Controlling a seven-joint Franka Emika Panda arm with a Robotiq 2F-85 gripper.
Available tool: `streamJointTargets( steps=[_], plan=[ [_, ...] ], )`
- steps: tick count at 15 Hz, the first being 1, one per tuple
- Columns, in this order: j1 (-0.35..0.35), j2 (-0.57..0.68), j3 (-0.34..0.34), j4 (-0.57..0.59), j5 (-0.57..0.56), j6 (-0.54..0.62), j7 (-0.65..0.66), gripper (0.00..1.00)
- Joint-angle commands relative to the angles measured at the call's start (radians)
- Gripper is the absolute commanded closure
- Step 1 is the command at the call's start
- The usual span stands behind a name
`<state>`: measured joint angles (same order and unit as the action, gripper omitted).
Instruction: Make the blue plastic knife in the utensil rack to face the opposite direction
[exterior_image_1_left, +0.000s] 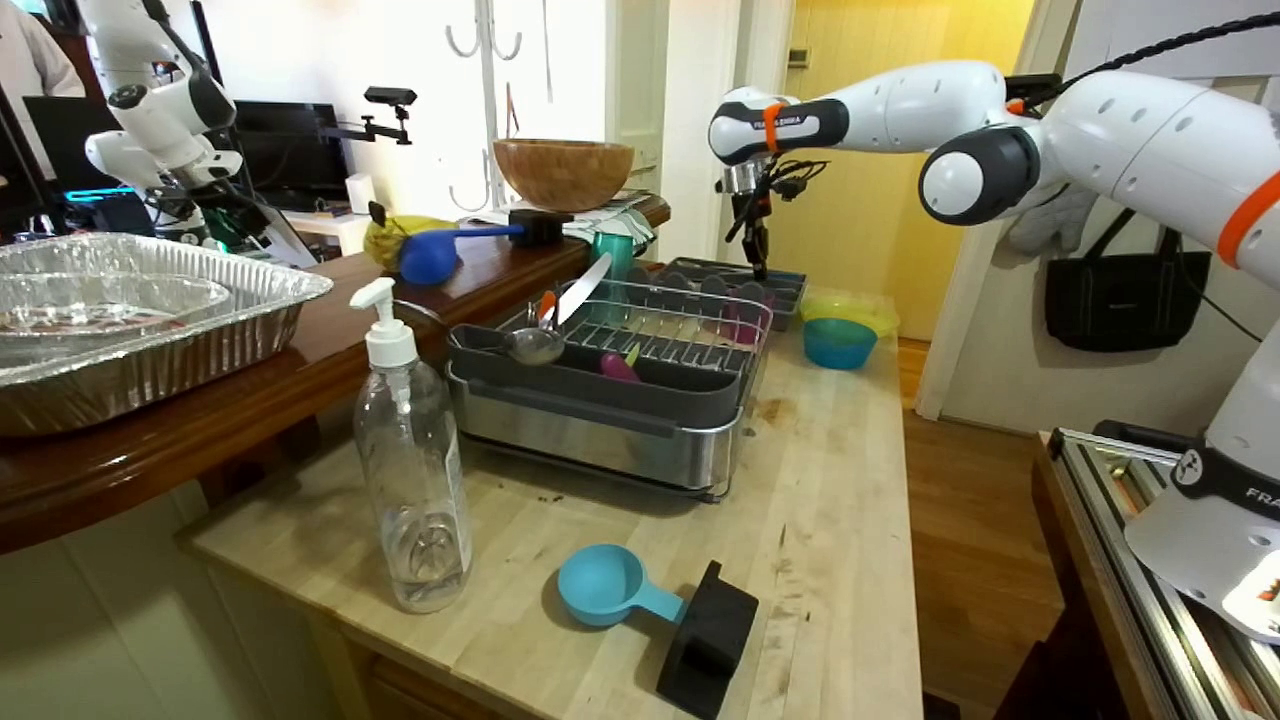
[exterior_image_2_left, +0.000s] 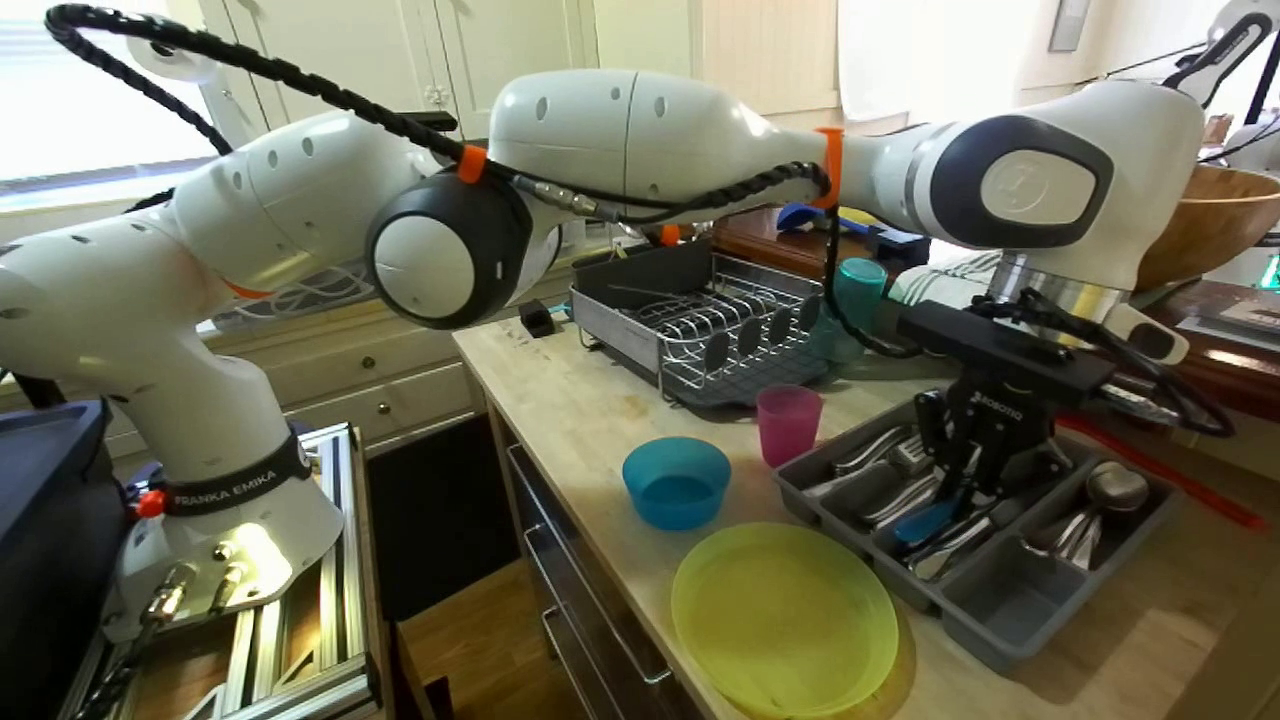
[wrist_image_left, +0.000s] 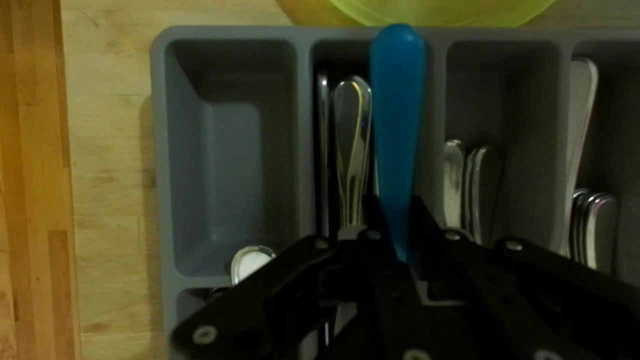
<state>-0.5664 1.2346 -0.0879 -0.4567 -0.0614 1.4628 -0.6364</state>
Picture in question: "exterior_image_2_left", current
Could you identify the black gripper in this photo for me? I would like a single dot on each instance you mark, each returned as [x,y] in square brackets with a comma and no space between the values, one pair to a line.
[985,421]

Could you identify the cream drawer cabinet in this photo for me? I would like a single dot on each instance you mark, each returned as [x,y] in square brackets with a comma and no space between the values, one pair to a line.
[374,374]

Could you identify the steel spoon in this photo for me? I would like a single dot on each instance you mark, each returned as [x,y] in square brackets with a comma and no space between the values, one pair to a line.
[1120,485]
[903,500]

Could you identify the wall picture frame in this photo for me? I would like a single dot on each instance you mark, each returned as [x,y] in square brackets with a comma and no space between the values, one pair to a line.
[1066,27]

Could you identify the dark blue bag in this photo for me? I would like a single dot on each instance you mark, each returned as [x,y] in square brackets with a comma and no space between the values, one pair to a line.
[54,562]

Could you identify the silver spoons left compartment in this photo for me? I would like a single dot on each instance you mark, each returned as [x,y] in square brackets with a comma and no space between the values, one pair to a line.
[967,543]

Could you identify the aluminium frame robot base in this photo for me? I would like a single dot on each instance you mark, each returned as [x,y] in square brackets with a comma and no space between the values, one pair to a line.
[333,573]

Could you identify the green striped dish towel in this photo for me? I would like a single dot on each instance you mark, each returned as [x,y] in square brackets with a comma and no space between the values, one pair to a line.
[947,283]

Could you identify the flat tablet device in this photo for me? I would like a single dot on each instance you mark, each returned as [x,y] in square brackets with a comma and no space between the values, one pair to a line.
[1234,323]

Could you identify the red tape strip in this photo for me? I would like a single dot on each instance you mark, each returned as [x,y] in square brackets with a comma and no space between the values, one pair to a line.
[1201,500]

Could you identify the teal plastic cup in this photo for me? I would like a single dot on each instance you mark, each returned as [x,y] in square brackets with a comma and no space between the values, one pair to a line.
[867,300]

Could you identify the blue plastic ladle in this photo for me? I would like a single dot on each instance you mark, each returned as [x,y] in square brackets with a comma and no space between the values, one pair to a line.
[815,218]

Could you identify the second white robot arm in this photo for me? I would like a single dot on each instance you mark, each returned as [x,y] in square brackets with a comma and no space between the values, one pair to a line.
[1234,40]

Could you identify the grey plastic utensil tray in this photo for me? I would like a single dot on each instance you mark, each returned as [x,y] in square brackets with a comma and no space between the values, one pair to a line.
[1013,612]

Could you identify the dark wooden table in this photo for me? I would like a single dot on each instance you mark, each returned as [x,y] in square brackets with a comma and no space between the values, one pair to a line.
[1242,381]

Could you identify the black plastic block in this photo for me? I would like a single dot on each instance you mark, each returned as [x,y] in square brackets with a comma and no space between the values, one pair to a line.
[536,317]

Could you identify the grey dish drying rack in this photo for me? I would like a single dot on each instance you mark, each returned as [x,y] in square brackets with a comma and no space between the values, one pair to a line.
[695,334]

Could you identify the yellow-green plastic plate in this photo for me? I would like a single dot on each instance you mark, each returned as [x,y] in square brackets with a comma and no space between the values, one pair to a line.
[786,620]

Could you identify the pink plastic cup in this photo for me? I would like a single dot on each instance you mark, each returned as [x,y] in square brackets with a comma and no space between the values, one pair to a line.
[790,427]

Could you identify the blue plastic bowl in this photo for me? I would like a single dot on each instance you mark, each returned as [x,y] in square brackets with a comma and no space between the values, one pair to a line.
[678,485]

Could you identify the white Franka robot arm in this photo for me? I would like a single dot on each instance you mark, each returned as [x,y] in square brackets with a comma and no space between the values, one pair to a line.
[175,304]

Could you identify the large wooden bowl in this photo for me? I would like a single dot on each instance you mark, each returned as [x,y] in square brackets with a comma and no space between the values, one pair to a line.
[1214,226]

